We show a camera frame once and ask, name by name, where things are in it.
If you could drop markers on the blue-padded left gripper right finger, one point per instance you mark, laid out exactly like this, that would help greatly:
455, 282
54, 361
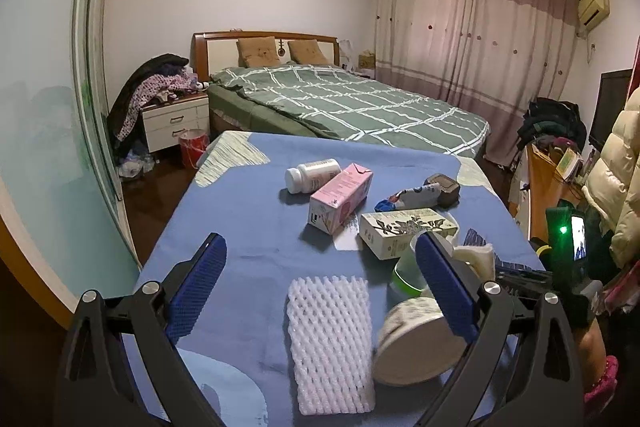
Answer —
545, 385

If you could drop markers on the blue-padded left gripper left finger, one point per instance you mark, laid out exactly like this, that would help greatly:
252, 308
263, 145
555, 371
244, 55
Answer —
95, 385

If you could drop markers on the white paper bowl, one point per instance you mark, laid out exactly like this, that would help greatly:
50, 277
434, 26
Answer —
415, 344

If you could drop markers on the floral tea box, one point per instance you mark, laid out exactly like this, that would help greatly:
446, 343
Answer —
389, 234

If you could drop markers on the person's right hand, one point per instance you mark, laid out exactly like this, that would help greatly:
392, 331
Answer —
591, 353

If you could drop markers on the wooden desk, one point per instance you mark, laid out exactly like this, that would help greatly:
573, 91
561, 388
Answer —
543, 188

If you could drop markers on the small yogurt cup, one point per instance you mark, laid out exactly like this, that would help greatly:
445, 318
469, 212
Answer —
481, 260

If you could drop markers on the pink floral cloth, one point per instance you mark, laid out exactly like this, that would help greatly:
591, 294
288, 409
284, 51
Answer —
596, 399

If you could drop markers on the cream puffer jacket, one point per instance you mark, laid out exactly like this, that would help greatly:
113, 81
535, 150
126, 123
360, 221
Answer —
612, 187

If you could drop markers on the dark clothes heap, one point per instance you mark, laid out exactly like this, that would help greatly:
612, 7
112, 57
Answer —
560, 119

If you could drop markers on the black television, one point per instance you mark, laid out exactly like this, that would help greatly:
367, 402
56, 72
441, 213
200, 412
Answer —
612, 96

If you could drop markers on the white foam fruit net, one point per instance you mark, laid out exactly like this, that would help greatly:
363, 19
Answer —
330, 329

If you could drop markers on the blue patterned table cloth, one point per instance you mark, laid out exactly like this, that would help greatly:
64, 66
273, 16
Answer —
238, 350

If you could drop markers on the sliding glass wardrobe door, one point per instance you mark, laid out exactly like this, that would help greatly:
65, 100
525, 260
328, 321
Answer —
57, 197

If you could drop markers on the pink striped curtain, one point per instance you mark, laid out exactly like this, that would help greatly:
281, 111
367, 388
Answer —
488, 57

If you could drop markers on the red bucket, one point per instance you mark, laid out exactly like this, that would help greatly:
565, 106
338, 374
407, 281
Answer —
193, 144

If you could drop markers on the pink milk carton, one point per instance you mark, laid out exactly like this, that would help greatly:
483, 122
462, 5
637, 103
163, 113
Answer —
335, 201

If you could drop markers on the white nightstand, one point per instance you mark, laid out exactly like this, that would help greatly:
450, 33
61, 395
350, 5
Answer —
163, 123

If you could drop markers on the white pill bottle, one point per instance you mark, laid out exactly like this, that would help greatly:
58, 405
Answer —
308, 178

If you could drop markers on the far bedside table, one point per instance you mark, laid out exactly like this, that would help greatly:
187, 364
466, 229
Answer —
366, 63

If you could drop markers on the bed with green quilt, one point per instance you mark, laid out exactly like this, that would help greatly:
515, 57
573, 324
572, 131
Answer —
334, 104

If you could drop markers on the pile of clothes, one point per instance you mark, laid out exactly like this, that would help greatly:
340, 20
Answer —
155, 80

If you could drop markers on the wooden headboard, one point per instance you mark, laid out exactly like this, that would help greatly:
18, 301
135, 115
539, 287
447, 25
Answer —
212, 51

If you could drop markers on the brown right pillow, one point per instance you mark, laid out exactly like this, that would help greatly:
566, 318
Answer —
307, 52

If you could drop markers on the brown pillow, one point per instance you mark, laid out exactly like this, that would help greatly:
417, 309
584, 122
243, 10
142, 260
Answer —
307, 52
258, 52

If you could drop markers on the brown left pillow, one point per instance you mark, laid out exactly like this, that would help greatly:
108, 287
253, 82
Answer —
258, 52

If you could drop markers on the wall air conditioner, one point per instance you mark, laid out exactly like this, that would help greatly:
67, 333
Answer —
592, 12

